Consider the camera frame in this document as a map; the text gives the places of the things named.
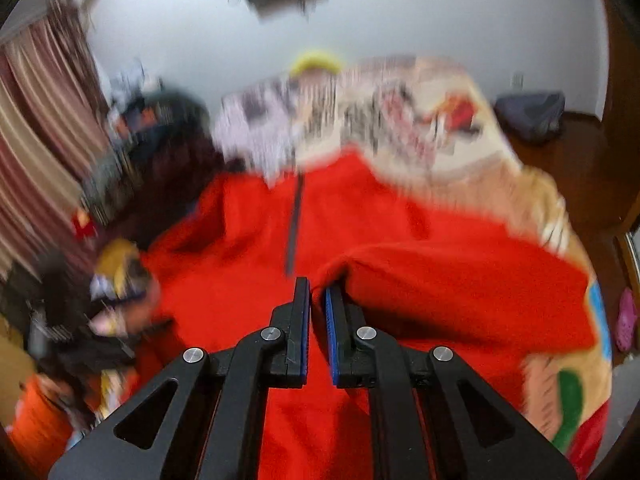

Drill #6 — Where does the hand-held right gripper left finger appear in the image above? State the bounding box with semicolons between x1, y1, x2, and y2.
47;277;312;480

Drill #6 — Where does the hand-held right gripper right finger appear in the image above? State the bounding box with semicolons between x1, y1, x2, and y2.
324;282;577;480

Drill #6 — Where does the red jacket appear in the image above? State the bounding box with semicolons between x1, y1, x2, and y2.
135;147;601;480

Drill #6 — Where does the dark clothes pile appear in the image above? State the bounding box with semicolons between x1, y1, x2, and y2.
107;87;226;241

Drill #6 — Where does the orange cloth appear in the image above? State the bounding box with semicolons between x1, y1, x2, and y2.
10;370;81;466

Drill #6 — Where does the red yellow toy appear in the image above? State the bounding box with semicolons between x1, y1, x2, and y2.
70;210;99;239

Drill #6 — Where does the striped curtain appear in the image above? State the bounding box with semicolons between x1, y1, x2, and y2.
0;0;113;281

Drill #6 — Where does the printed blanket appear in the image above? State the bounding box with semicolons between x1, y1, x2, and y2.
212;55;616;466

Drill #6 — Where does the yellow cloth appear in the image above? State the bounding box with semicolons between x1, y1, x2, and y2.
290;49;346;77

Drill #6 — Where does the pink slipper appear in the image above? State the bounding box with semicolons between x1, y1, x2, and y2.
614;287;640;353

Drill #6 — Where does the grey bag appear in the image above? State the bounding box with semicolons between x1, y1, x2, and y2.
494;91;567;147

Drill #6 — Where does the brown wooden furniture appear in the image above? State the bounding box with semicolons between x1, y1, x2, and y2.
602;5;640;233

